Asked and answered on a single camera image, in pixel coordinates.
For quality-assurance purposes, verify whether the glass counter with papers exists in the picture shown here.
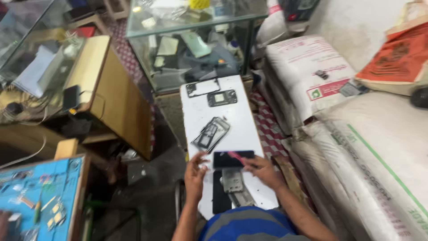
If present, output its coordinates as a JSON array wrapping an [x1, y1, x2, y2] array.
[[0, 0, 88, 125]]

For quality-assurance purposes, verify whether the grey phone part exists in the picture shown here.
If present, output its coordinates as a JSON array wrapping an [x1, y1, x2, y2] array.
[[339, 80, 370, 98]]

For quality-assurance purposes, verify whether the thin black phone frame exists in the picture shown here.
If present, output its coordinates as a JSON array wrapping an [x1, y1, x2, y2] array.
[[185, 78, 221, 98]]

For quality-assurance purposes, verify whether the white cable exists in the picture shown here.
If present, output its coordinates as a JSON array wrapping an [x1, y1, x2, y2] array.
[[0, 134, 47, 169]]

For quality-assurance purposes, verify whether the pile of black phone frames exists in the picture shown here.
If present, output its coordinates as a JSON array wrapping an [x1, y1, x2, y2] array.
[[191, 116, 231, 154]]

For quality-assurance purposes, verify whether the green metal stool frame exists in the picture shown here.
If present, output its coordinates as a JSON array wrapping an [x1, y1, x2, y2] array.
[[82, 199, 142, 241]]

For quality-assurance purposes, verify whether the wooden block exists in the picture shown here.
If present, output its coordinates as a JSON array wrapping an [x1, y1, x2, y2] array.
[[54, 138, 79, 160]]

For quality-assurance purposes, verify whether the large white sack green stripe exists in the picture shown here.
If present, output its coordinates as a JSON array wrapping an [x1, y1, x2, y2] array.
[[282, 92, 428, 241]]

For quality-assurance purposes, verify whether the white work board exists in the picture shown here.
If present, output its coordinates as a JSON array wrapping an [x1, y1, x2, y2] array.
[[180, 75, 280, 220]]

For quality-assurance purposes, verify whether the black box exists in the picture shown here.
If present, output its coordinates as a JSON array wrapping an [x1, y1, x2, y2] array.
[[278, 0, 321, 23]]

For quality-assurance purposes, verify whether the orange printed bag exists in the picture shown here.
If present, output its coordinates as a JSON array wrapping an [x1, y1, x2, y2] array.
[[354, 2, 428, 96]]

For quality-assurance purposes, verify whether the black smartphone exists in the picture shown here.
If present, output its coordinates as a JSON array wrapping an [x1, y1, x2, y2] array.
[[213, 150, 255, 169]]

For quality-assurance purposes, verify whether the grey metal phone midframe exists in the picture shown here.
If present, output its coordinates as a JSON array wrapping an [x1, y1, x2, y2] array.
[[229, 187, 257, 208], [221, 168, 245, 194]]

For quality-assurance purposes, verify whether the person's blue grey striped shirt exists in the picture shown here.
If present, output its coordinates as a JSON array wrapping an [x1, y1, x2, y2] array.
[[199, 206, 311, 241]]

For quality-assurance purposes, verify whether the glass display case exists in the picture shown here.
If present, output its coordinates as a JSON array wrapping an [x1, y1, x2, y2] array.
[[126, 0, 269, 94]]

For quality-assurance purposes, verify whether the black phone back housing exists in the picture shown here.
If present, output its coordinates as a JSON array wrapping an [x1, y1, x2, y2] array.
[[207, 89, 238, 108]]

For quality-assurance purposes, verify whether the blue repair mat with parts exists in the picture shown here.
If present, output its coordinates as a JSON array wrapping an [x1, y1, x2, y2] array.
[[0, 155, 91, 241]]

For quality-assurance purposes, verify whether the black phone screen panel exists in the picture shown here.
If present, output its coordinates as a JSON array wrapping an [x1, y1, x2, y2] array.
[[212, 170, 233, 215]]

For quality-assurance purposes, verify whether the plain white sack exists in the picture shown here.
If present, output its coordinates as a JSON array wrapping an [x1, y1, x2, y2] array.
[[256, 0, 310, 48]]

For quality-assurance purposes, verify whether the wooden plank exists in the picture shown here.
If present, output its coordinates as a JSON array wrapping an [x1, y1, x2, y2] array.
[[272, 155, 310, 210]]

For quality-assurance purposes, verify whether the white sack with red print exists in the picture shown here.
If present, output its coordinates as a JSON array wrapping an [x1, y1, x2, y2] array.
[[264, 35, 358, 134]]

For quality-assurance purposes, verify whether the black round object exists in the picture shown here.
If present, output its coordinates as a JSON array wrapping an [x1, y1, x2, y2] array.
[[409, 86, 428, 110]]

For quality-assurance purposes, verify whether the pink pry tool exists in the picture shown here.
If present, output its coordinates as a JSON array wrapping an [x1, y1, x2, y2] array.
[[228, 151, 247, 166]]

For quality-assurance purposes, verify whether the wooden desk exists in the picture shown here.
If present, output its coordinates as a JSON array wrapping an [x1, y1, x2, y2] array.
[[63, 35, 153, 161]]

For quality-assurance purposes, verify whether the person's left hand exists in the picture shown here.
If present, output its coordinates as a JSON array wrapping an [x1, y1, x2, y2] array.
[[184, 152, 210, 202]]

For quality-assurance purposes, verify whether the red checkered cloth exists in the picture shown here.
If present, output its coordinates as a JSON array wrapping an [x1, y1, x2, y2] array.
[[249, 91, 292, 160]]

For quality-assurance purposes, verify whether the black charger adapter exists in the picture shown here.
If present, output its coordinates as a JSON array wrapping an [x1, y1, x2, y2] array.
[[62, 85, 81, 111]]

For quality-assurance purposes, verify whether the person's right hand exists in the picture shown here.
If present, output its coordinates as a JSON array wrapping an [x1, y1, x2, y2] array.
[[243, 156, 286, 192]]

